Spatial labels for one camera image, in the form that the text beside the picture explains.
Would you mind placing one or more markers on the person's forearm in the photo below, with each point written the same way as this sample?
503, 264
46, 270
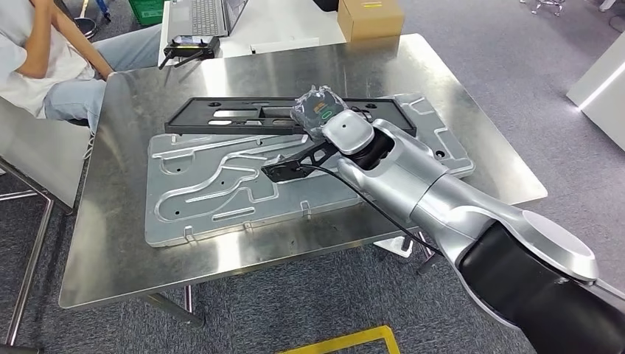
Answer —
36, 44
83, 49

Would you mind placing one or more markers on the white desk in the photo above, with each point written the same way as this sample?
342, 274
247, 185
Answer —
283, 24

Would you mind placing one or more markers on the white power strip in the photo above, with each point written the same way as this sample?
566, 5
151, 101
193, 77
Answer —
395, 246

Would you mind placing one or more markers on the black rounded object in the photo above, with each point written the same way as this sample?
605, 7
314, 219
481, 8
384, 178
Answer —
327, 4

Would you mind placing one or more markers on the green plastic crate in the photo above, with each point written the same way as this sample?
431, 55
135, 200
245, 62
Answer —
146, 12

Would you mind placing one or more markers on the white lit display plinth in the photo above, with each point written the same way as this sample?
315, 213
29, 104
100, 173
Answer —
605, 97

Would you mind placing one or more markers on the brown cardboard box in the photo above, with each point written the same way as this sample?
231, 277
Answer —
371, 24

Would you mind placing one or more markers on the black tool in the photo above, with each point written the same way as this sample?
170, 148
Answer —
190, 48

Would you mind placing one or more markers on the stamped grey metal plate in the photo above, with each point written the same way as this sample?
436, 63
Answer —
195, 220

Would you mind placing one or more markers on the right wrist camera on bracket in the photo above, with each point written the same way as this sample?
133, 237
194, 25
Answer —
283, 171

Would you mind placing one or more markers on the person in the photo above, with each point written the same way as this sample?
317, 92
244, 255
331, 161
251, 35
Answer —
14, 73

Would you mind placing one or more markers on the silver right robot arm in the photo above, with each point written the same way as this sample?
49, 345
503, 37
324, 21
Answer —
415, 190

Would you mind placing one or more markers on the chrome chair base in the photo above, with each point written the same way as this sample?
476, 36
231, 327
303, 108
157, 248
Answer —
547, 4

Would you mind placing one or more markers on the long black plastic part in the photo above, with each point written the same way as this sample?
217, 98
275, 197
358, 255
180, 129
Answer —
185, 122

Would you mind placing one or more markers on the grey open laptop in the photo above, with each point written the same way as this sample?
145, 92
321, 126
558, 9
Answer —
205, 17

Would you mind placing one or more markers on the stainless steel workbench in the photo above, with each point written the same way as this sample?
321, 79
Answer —
122, 234

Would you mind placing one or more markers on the steel side table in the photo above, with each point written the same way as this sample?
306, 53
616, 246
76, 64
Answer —
44, 151

